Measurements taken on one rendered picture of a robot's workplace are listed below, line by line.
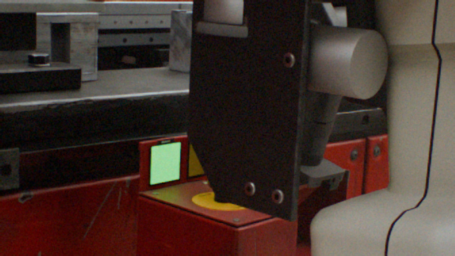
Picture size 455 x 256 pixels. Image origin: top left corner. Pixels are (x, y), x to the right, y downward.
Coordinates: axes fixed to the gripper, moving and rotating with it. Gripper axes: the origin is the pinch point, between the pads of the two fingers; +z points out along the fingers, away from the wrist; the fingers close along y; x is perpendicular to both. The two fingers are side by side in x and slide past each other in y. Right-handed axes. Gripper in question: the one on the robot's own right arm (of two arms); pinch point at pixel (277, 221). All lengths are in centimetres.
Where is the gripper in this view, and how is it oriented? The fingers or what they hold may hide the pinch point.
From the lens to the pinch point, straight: 106.0
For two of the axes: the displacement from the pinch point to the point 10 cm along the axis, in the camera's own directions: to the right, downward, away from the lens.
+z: -2.4, 9.1, 3.5
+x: -6.8, 0.9, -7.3
